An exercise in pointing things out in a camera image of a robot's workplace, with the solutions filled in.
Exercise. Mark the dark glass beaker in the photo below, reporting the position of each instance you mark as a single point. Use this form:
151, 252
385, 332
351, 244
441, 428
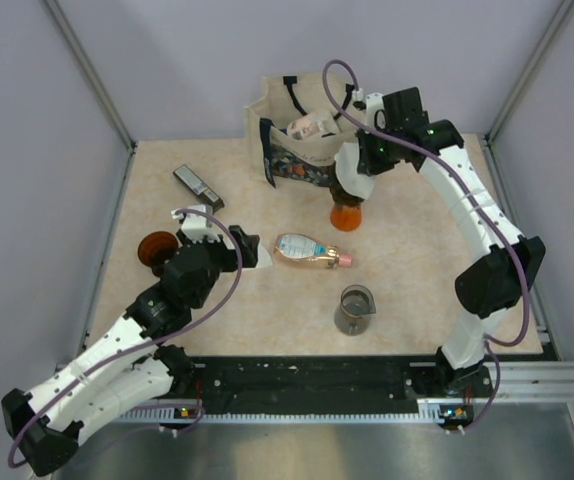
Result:
355, 310

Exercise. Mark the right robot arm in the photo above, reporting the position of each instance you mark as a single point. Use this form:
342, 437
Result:
504, 261

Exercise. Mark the dark green glass dripper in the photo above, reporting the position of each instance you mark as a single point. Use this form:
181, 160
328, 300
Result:
340, 196

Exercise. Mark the pink liquid soap bottle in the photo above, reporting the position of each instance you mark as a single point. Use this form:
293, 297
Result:
305, 251

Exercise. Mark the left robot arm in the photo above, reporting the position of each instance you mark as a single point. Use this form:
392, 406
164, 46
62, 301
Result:
134, 361

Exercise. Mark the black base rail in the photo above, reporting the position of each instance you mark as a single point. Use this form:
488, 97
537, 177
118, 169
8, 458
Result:
308, 385

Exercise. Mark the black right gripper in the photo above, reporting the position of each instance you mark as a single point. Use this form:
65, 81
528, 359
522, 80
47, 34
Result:
367, 164

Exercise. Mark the pink pouch in bag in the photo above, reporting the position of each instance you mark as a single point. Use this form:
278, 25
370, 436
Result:
312, 126

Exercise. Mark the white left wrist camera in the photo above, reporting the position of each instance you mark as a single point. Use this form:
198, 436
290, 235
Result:
194, 222

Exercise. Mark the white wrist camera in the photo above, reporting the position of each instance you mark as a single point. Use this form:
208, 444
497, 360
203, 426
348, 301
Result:
194, 222
371, 107

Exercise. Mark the black rectangular box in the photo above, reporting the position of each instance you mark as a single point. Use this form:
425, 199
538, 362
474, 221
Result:
201, 191

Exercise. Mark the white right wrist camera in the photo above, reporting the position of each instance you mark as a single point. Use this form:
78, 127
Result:
371, 107

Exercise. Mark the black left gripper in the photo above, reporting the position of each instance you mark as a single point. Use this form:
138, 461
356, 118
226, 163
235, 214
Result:
248, 245

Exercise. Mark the beige canvas tote bag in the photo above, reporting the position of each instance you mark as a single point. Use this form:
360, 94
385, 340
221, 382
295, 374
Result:
271, 153

